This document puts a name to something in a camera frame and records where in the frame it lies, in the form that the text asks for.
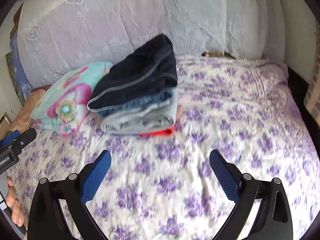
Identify dark navy pants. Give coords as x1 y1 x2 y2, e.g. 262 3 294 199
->
87 34 178 113

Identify left hand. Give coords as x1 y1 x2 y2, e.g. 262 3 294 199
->
6 177 25 227

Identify brown wooden bedside furniture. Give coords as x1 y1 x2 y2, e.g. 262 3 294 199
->
1 85 51 139

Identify colourful floral folded quilt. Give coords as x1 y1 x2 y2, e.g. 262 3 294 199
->
30 62 113 137

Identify blue floral pillow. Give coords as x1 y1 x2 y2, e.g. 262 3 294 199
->
6 30 34 106

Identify purple floral bed sheet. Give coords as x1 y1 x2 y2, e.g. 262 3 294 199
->
9 56 319 239

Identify white lace headboard cover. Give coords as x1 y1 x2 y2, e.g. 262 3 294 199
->
17 0 285 87

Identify folded grey garment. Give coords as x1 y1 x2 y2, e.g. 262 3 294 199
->
100 93 178 134

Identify folded red blue garment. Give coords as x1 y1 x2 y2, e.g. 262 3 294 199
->
106 125 174 136

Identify folded blue jeans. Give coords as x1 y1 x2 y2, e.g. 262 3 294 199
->
98 88 174 116

